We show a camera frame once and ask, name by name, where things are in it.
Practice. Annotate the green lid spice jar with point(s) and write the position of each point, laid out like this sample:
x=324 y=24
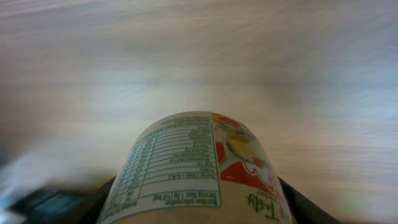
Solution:
x=196 y=167

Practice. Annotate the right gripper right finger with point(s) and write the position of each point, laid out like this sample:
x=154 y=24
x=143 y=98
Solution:
x=304 y=210

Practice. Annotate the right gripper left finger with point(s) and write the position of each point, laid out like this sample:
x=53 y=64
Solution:
x=88 y=210

